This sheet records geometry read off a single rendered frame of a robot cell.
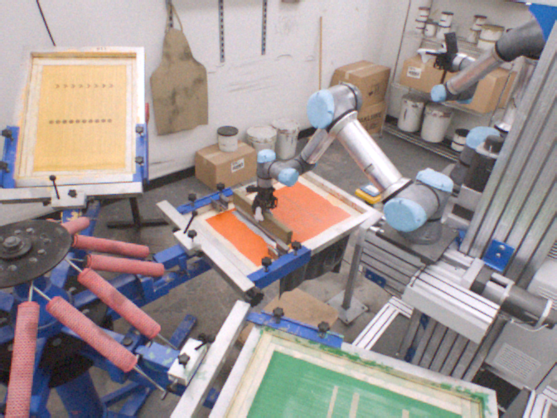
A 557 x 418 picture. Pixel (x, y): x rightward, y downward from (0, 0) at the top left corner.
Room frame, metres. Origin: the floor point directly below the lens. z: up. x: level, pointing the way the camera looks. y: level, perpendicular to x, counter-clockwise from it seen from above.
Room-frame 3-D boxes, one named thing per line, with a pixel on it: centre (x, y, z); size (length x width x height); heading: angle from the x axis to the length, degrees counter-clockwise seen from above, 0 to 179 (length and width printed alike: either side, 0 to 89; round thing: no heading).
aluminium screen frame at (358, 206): (1.57, -0.01, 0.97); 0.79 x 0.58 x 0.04; 133
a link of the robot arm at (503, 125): (1.58, -0.93, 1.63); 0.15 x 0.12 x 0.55; 116
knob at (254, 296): (1.00, 0.08, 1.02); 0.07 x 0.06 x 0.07; 133
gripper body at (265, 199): (1.47, 0.06, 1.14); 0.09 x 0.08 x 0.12; 43
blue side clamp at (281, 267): (1.20, -0.02, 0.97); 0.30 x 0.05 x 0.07; 133
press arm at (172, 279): (1.27, 0.31, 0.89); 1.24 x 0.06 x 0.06; 133
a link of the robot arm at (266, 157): (1.47, 0.06, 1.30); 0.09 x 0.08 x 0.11; 48
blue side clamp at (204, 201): (1.61, 0.35, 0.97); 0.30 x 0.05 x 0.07; 133
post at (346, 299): (1.86, -0.51, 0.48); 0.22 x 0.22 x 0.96; 43
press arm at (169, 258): (1.18, 0.40, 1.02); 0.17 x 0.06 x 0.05; 133
